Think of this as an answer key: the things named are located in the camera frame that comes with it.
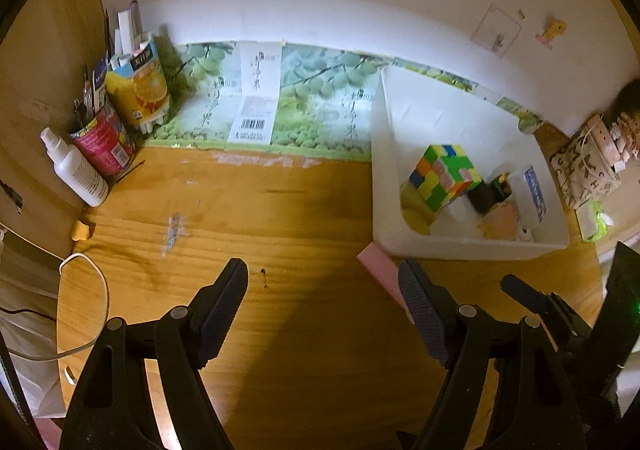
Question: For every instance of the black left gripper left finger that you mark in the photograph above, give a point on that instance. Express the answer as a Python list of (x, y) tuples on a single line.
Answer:
[(213, 311)]

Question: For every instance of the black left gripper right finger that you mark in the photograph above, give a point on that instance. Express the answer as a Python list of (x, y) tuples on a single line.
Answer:
[(433, 311)]

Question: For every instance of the pink foam roll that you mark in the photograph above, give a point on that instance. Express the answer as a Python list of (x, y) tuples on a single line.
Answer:
[(385, 272)]

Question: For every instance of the multicolour puzzle cube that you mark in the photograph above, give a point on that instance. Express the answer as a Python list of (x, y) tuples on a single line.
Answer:
[(444, 173)]

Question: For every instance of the clear box with barcode label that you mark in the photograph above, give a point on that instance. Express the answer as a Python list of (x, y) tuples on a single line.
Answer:
[(528, 197)]

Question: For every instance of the gold round compact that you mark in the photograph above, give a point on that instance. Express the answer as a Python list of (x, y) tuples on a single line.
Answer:
[(414, 210)]

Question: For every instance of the green tissue pack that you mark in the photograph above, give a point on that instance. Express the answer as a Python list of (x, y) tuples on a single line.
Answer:
[(593, 222)]

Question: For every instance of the lettered canvas bag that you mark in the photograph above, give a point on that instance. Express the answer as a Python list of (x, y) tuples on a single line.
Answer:
[(582, 171)]

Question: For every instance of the white plastic storage bin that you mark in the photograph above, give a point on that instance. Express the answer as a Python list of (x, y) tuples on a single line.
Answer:
[(409, 113)]

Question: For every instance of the white spray bottle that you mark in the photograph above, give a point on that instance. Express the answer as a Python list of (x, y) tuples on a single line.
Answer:
[(74, 169)]

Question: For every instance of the red pen cup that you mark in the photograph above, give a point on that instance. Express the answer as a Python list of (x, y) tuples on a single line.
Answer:
[(105, 142)]

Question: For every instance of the brown haired doll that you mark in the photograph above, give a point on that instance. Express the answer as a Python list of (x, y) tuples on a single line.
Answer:
[(622, 121)]

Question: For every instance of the green fruit paper box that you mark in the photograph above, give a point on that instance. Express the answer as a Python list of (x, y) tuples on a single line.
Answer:
[(322, 108)]

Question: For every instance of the yellow juice carton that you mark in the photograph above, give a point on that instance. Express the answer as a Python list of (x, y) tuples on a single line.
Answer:
[(135, 79)]

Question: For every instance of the pink square wall sticker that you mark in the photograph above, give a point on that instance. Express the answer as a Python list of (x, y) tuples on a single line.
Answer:
[(496, 31)]

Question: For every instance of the yellow duck wall sticker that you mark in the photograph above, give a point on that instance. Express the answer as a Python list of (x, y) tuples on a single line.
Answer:
[(553, 29)]

